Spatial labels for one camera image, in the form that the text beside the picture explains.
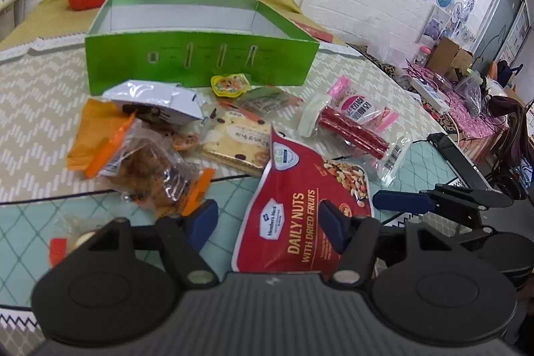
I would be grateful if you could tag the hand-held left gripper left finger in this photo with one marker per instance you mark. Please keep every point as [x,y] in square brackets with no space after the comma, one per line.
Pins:
[204,223]

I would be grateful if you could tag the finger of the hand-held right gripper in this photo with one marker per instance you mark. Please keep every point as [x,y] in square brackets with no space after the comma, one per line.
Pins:
[459,163]
[400,201]

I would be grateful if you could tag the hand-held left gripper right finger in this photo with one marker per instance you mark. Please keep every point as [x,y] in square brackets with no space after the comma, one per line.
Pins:
[333,226]

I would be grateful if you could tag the red nuts bag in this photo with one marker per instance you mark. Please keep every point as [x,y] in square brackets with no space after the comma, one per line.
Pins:
[283,214]

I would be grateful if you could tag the clear pastry packet orange ends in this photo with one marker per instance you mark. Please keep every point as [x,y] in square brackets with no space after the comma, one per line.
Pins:
[142,168]

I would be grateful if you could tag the pink sausage packet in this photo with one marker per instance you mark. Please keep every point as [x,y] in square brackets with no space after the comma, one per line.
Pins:
[354,130]

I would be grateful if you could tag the clear round cracker packet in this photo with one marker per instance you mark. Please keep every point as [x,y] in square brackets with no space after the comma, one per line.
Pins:
[183,140]

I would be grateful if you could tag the chocolate chip biscuit packet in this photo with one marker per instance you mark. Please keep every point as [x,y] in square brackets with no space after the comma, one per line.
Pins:
[233,139]

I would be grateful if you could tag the green candy packet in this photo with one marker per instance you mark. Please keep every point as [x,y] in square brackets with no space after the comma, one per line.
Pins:
[263,101]

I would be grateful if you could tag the silver snack packet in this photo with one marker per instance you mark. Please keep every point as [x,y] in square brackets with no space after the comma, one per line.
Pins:
[150,94]

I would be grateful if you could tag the yellow jelly cup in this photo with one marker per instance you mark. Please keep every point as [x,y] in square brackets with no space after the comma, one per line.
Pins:
[229,85]

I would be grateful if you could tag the small clear cookie packet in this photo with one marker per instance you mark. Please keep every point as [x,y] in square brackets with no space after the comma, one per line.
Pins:
[60,251]

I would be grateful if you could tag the orange snack packet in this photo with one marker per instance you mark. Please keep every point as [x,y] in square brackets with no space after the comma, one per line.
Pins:
[89,130]

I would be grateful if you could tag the green cardboard box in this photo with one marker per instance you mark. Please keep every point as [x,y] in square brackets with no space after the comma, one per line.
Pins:
[125,55]

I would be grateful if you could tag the pink patterned cloth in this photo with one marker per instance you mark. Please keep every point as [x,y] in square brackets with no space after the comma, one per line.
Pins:
[471,126]

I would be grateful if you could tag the clear plastic bag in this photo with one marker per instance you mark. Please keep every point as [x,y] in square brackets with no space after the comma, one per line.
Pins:
[471,95]

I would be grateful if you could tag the white power strip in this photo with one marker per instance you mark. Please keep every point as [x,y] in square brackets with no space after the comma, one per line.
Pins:
[429,93]

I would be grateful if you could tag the pink lid jar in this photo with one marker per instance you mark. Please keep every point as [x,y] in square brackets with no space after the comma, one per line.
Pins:
[423,55]

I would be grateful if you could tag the leopard print cloth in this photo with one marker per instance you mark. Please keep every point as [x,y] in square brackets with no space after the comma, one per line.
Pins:
[384,66]

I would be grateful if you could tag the red envelope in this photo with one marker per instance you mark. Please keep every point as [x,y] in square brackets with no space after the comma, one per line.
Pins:
[317,32]

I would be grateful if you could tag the grey teal patterned table mat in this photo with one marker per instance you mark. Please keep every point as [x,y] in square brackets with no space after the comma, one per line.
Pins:
[41,110]

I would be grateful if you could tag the yellow tablecloth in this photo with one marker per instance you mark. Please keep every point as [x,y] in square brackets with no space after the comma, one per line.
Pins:
[50,16]

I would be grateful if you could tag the wall poster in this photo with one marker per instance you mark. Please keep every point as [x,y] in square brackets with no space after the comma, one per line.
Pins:
[440,24]

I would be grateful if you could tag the dark wall panel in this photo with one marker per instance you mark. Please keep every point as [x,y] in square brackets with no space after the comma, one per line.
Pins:
[504,22]

